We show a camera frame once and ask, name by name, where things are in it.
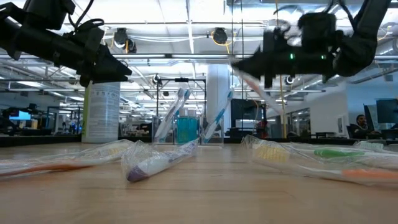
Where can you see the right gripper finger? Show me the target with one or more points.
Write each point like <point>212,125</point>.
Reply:
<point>256,60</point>
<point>264,74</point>

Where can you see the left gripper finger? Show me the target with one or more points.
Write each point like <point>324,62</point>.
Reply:
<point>102,77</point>
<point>109,62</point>

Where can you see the orange toothbrush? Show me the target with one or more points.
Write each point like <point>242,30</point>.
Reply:
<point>367,174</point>
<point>46,168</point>
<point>255,87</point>

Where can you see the blue toothbrush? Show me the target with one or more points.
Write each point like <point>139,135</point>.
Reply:
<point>219,115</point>
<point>176,112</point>

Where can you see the teal mouthwash bottle white cap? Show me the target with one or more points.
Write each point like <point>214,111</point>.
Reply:
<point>186,130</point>

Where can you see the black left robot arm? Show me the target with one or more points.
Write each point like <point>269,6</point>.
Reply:
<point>25,37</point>

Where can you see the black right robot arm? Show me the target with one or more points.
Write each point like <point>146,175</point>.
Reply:
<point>363,37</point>

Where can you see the white wipes canister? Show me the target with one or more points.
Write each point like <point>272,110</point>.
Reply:
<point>101,115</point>

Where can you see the person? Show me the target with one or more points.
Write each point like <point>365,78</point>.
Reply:
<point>360,121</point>

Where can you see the clear acrylic organizer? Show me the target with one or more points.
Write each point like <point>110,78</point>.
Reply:
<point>201,137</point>

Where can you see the blue-lit computer monitor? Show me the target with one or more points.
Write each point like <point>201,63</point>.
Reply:
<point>20,115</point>

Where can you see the dark computer monitor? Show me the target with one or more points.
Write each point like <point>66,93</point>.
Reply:
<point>387,110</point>

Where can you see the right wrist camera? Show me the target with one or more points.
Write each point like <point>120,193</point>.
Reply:
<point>317,31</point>

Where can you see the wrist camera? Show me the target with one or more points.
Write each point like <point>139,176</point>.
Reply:
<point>49,14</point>
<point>317,31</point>

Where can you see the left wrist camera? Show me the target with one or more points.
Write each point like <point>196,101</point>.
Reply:
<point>49,14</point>

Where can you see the black frame rig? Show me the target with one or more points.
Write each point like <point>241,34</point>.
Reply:
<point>182,80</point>

